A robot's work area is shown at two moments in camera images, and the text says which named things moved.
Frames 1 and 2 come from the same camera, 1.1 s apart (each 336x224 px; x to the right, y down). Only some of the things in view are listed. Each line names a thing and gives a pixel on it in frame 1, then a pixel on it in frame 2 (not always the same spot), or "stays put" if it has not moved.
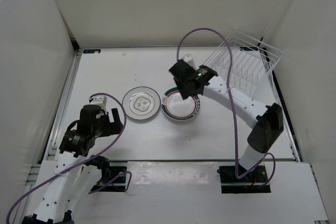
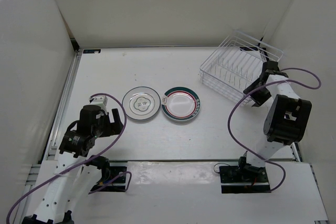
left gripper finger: [117, 124] stays put
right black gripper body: [184, 91] → [260, 96]
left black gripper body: [104, 128] stays put
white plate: [141, 103] stays put
